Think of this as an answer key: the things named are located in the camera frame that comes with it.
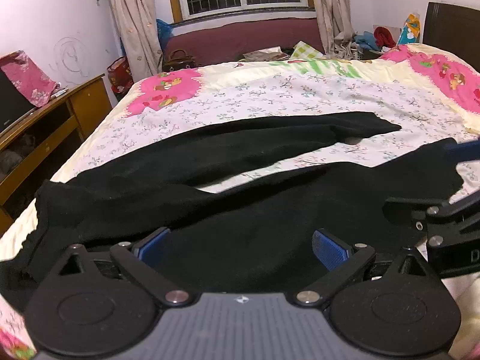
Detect dark wooden headboard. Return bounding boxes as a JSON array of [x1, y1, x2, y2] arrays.
[[422, 2, 480, 71]]

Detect green checked cloth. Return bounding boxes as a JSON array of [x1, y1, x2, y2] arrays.
[[290, 41, 325, 60]]

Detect black pants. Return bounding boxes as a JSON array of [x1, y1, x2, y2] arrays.
[[1, 111, 463, 311]]

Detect floral bed quilt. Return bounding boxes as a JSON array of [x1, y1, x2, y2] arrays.
[[1, 60, 473, 359]]

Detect pile of clothes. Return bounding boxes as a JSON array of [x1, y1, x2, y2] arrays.
[[353, 26, 397, 60]]

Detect beige curtain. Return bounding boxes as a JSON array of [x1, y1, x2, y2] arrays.
[[313, 0, 358, 60], [110, 0, 163, 81]]

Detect wooden tv cabinet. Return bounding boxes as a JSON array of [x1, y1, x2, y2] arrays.
[[1, 75, 112, 233]]

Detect red gift bag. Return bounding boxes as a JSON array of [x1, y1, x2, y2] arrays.
[[106, 56, 134, 102]]

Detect right beige curtain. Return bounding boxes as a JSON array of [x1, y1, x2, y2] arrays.
[[313, 0, 358, 60]]

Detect brown handbag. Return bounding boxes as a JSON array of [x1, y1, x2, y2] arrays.
[[163, 49, 197, 72]]

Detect black television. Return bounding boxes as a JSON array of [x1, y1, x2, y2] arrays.
[[0, 70, 35, 133]]

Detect colourful cartoon bag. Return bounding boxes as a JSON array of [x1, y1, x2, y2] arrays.
[[397, 13, 421, 45]]

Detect blue plastic bag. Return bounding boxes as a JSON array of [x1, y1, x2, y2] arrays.
[[156, 19, 173, 51]]

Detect left beige curtain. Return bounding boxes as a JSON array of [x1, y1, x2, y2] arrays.
[[110, 0, 163, 81]]

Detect pink floral cloth cover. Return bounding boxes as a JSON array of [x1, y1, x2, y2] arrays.
[[1, 50, 58, 108]]

